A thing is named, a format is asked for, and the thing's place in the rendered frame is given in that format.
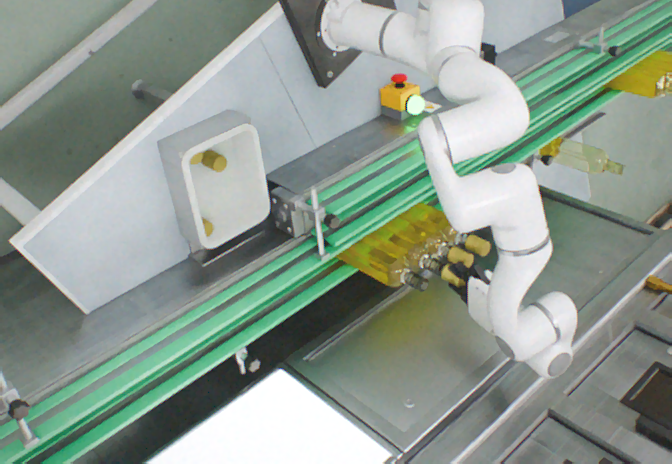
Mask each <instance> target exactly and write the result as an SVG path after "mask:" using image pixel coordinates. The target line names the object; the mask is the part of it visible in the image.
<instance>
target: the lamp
mask: <svg viewBox="0 0 672 464"><path fill-rule="evenodd" d="M423 108H424V101H423V99H422V98H421V97H419V96H417V95H410V96H409V97H408V98H407V99H406V102H405V110H406V112H407V113H410V114H419V113H421V111H422V110H423Z"/></svg>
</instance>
